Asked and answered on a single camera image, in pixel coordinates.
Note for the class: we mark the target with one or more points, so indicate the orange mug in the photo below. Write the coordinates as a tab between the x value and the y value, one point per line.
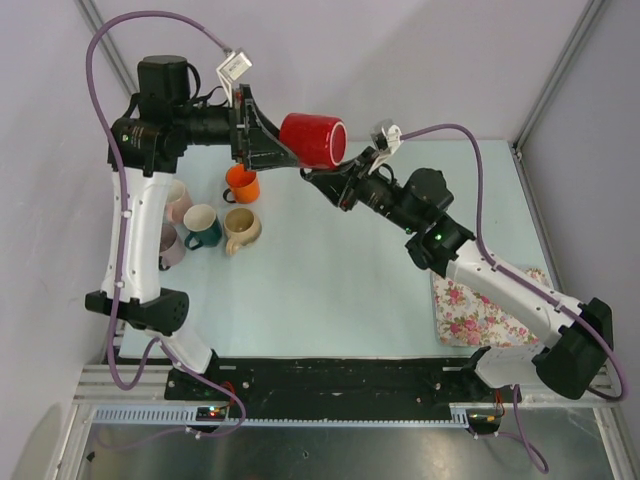
242	186

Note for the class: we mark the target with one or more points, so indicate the right aluminium frame post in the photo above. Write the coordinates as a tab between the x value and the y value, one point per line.
575	43

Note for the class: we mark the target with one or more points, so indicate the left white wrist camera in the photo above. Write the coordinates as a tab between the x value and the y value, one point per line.
234	66

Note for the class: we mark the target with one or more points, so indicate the pink mug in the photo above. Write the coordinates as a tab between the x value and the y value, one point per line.
178	202

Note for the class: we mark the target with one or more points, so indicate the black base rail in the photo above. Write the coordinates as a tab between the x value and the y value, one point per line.
310	389

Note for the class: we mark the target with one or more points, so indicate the left aluminium frame post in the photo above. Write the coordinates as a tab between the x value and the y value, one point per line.
110	52

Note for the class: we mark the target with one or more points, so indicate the grey cable duct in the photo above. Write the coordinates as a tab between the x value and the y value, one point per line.
208	416

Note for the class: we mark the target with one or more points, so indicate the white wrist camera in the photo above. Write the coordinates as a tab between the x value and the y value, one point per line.
234	66
386	138

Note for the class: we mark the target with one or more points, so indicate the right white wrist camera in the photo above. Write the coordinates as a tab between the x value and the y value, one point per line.
386	138

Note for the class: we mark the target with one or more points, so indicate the floral tray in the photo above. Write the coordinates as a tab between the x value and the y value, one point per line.
465	318

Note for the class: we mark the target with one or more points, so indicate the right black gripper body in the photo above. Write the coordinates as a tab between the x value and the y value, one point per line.
364	186

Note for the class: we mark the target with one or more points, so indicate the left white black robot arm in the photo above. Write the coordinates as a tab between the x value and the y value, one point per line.
143	154

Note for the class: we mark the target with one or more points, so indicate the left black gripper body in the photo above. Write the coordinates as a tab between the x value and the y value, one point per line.
238	137

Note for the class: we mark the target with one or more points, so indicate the aluminium frame post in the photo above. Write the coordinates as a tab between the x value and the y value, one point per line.
575	43
110	52

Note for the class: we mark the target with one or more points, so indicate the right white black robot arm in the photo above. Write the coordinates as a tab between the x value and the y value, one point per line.
574	337

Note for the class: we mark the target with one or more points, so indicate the purple mug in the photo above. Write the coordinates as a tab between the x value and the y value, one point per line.
172	250

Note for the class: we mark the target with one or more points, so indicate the dark green mug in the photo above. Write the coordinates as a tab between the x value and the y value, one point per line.
204	228

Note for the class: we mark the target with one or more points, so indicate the red round object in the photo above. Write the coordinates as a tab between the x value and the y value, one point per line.
318	141

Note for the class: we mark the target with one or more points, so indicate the cream mug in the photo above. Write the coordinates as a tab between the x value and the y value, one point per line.
242	228

